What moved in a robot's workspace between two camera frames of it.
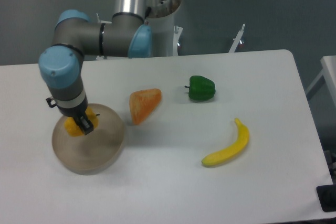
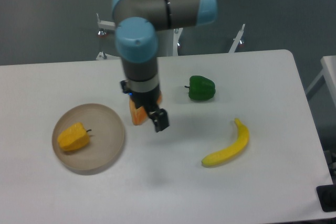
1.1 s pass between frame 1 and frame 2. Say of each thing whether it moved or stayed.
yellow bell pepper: moved
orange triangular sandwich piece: stayed
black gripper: moved
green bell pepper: stayed
